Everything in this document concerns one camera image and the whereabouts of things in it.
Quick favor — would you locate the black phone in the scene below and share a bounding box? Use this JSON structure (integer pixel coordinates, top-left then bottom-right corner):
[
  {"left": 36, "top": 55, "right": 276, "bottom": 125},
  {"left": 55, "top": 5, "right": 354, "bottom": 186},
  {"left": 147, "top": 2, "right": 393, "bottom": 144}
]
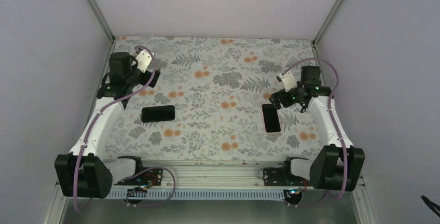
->
[{"left": 141, "top": 105, "right": 175, "bottom": 123}]

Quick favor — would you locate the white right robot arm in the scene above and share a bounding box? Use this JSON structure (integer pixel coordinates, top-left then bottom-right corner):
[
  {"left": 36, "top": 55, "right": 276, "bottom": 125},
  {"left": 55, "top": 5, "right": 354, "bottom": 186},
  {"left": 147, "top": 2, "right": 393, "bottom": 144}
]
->
[{"left": 269, "top": 65, "right": 365, "bottom": 191}]

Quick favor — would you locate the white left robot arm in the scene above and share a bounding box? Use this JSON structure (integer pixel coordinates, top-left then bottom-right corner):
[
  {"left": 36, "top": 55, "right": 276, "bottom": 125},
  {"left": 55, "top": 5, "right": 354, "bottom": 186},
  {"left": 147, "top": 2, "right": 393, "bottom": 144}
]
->
[{"left": 54, "top": 47, "right": 160, "bottom": 199}]

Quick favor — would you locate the floral patterned table mat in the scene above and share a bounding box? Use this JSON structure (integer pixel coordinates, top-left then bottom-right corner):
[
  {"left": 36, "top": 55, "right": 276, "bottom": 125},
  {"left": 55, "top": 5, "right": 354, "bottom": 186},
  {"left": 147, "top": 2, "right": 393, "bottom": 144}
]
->
[{"left": 104, "top": 36, "right": 323, "bottom": 162}]

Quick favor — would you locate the black object at corner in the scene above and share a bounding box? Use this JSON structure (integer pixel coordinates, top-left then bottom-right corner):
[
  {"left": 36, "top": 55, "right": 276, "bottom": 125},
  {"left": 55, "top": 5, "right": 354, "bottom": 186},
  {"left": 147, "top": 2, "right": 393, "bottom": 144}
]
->
[{"left": 421, "top": 195, "right": 440, "bottom": 217}]

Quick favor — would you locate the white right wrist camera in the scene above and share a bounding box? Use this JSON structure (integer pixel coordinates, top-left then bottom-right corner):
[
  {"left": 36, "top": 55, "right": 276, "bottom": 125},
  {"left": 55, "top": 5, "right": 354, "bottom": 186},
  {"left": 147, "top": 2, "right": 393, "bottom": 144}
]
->
[{"left": 277, "top": 71, "right": 297, "bottom": 92}]

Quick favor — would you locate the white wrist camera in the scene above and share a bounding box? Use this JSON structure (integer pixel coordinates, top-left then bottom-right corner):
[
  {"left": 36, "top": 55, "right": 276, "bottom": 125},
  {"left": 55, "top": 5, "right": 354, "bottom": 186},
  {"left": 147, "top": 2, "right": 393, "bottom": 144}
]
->
[
  {"left": 135, "top": 50, "right": 152, "bottom": 73},
  {"left": 277, "top": 71, "right": 297, "bottom": 92}
]

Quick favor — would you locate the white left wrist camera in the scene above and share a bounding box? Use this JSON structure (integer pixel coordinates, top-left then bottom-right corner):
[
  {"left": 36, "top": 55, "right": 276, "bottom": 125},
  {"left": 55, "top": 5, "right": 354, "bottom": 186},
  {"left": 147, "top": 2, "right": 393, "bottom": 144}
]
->
[{"left": 135, "top": 50, "right": 152, "bottom": 73}]

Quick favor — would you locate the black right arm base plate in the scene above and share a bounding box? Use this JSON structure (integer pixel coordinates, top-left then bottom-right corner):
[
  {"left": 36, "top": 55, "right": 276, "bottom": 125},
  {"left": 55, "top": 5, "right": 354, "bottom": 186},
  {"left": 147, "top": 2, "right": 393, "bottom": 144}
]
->
[{"left": 257, "top": 167, "right": 308, "bottom": 187}]

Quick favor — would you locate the aluminium mounting rail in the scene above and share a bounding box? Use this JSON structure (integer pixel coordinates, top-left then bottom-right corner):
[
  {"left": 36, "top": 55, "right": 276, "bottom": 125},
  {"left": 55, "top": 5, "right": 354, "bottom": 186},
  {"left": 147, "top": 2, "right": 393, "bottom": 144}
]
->
[{"left": 54, "top": 160, "right": 365, "bottom": 190}]

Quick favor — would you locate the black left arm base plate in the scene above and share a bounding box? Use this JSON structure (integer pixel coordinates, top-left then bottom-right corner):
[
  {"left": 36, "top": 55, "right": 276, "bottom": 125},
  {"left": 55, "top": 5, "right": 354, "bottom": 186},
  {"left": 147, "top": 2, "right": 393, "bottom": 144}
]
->
[{"left": 116, "top": 168, "right": 163, "bottom": 186}]

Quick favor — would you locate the white slotted cable duct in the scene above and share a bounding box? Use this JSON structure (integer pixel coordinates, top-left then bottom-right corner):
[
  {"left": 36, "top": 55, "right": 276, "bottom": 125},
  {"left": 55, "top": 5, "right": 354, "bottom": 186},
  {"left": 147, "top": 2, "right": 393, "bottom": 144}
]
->
[{"left": 67, "top": 188, "right": 355, "bottom": 201}]

